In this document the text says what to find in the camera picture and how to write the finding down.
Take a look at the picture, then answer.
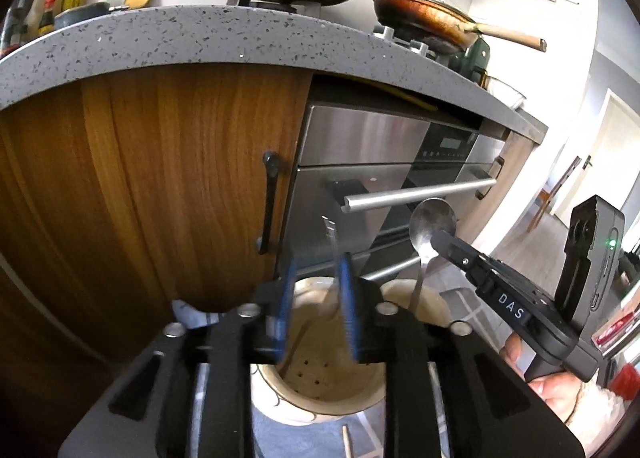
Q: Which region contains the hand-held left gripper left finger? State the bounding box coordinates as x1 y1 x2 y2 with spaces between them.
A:
57 258 301 458

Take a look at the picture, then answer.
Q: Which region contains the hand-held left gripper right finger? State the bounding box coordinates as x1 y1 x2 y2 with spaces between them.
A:
337 253 583 458

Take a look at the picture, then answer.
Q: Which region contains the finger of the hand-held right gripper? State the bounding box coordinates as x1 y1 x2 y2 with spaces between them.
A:
430 230 501 289

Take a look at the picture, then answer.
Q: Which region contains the silver metal spoon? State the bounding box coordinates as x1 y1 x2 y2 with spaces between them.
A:
409 198 458 311

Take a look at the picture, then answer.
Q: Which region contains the white ceramic utensil holder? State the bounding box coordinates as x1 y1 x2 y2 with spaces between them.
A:
250 275 453 426

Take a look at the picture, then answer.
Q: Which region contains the person's right hand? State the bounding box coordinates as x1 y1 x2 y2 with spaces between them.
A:
501 332 583 425

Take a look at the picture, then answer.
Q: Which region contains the red plastic object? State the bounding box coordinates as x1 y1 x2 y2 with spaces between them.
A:
595 313 638 346

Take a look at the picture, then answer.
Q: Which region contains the narrow wooden cabinet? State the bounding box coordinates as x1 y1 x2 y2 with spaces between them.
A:
460 130 538 244

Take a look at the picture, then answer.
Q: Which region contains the wooden chair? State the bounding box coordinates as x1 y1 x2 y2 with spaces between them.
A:
530 183 561 234

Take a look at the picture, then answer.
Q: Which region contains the blue-grey striped dish towel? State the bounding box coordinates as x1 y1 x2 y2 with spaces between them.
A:
170 288 483 458

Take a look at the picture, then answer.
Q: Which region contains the stainless steel built-in oven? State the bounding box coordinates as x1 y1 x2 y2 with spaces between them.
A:
277 73 511 289

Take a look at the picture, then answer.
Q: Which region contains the clear glass bowl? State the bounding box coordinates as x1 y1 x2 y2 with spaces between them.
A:
482 73 528 109

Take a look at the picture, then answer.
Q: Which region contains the white interior door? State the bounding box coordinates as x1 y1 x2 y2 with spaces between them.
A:
550 88 640 239

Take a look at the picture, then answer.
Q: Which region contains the dark green pot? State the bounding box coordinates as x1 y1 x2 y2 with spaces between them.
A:
452 35 493 86

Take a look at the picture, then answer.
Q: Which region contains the wooden cabinet door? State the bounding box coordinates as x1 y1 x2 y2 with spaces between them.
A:
0 63 313 364

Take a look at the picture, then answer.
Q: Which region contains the gas stove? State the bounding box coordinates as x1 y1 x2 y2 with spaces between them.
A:
225 0 446 59

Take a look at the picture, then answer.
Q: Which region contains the grey speckled countertop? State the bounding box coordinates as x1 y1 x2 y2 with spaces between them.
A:
0 5 548 144

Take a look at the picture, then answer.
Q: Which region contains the blue-grey pot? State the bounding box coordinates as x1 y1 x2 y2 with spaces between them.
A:
52 2 111 29

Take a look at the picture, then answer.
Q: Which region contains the silver oven handle bar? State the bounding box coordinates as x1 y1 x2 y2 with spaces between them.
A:
325 178 498 214

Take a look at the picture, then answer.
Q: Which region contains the dark narrow cabinet handle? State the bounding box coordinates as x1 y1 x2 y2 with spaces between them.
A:
475 155 503 201

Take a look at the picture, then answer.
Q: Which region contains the black cabinet handle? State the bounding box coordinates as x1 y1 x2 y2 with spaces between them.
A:
257 150 281 256

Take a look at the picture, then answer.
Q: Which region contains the frying pan with wooden handle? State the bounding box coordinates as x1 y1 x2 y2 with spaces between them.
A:
372 0 548 53

